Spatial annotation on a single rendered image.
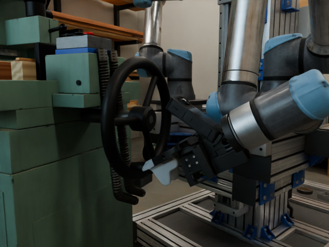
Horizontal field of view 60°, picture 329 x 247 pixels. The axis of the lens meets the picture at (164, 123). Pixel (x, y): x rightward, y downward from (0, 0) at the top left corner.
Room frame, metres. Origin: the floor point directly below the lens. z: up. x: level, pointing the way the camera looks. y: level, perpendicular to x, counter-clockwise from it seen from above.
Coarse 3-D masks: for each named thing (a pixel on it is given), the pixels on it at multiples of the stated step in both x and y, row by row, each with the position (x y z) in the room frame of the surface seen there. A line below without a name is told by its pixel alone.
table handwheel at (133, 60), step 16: (128, 64) 0.61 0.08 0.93; (144, 64) 0.66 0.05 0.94; (112, 80) 0.57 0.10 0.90; (160, 80) 0.74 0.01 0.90; (112, 96) 0.55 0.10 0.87; (160, 96) 0.77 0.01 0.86; (96, 112) 0.72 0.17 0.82; (112, 112) 0.55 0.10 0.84; (128, 112) 0.68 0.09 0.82; (144, 112) 0.64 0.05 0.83; (112, 128) 0.55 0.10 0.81; (144, 128) 0.64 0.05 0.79; (112, 144) 0.55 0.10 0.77; (160, 144) 0.75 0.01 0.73; (112, 160) 0.56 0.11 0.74; (128, 176) 0.60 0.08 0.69; (144, 176) 0.66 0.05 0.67
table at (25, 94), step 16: (0, 80) 0.55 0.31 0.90; (16, 80) 0.58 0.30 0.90; (32, 80) 0.61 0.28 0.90; (48, 80) 0.65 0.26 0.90; (0, 96) 0.55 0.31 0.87; (16, 96) 0.58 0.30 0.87; (32, 96) 0.61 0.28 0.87; (48, 96) 0.65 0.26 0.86; (64, 96) 0.64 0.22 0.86; (80, 96) 0.62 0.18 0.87; (96, 96) 0.65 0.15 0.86; (128, 96) 0.77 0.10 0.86
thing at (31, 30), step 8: (32, 16) 0.78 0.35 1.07; (40, 16) 0.78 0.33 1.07; (8, 24) 0.83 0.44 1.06; (16, 24) 0.81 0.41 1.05; (24, 24) 0.80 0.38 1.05; (32, 24) 0.78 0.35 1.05; (40, 24) 0.78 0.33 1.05; (48, 24) 0.80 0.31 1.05; (56, 24) 0.83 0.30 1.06; (8, 32) 0.83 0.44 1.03; (16, 32) 0.81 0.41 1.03; (24, 32) 0.80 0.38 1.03; (32, 32) 0.78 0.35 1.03; (40, 32) 0.78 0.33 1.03; (48, 32) 0.80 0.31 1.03; (56, 32) 0.82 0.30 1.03; (8, 40) 0.83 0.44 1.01; (16, 40) 0.81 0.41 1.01; (24, 40) 0.80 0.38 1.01; (32, 40) 0.78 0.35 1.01; (40, 40) 0.77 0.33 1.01; (48, 40) 0.80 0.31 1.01
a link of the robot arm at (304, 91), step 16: (288, 80) 0.45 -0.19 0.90; (304, 80) 0.42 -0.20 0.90; (320, 80) 0.41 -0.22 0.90; (272, 96) 0.44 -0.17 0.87; (288, 96) 0.42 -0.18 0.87; (304, 96) 0.41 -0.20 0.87; (320, 96) 0.40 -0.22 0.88; (256, 112) 0.44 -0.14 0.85; (272, 112) 0.43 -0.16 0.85; (288, 112) 0.42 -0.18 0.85; (304, 112) 0.41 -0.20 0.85; (320, 112) 0.41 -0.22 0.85; (272, 128) 0.43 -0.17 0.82; (288, 128) 0.43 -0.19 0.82; (304, 128) 0.46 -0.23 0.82
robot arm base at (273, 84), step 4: (264, 76) 0.97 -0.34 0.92; (268, 76) 0.96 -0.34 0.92; (272, 76) 0.94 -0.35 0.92; (276, 76) 0.93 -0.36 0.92; (280, 76) 0.93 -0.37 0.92; (284, 76) 0.92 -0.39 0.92; (288, 76) 0.92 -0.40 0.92; (292, 76) 0.93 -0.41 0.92; (264, 80) 0.97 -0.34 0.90; (268, 80) 0.95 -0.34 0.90; (272, 80) 0.94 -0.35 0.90; (276, 80) 0.93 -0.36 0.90; (280, 80) 0.93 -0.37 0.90; (284, 80) 0.92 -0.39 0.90; (264, 84) 0.97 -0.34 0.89; (268, 84) 0.95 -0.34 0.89; (272, 84) 0.94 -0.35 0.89; (276, 84) 0.93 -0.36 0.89; (280, 84) 0.93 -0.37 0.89; (260, 88) 1.00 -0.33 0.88; (264, 88) 0.96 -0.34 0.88; (268, 88) 0.95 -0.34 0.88; (272, 88) 0.94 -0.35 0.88
